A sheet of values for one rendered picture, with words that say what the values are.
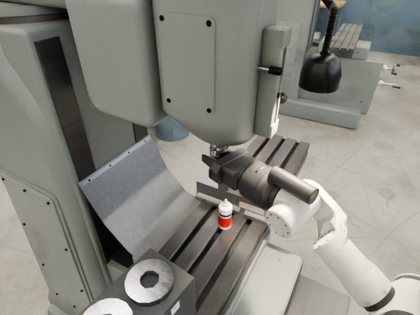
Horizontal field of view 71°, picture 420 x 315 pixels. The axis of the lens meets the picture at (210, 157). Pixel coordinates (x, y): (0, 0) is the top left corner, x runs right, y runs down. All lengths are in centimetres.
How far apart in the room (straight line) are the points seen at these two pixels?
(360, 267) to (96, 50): 65
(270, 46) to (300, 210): 30
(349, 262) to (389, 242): 186
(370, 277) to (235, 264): 36
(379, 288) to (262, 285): 41
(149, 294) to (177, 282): 6
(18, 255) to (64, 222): 139
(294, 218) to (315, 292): 55
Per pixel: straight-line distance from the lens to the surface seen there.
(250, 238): 92
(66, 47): 82
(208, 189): 99
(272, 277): 98
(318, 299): 109
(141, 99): 62
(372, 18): 711
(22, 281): 227
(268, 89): 58
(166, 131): 311
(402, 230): 261
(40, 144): 88
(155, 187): 107
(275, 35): 55
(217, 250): 88
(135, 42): 59
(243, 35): 51
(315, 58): 58
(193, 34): 53
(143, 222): 101
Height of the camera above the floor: 166
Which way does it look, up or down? 35 degrees down
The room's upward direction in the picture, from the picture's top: straight up
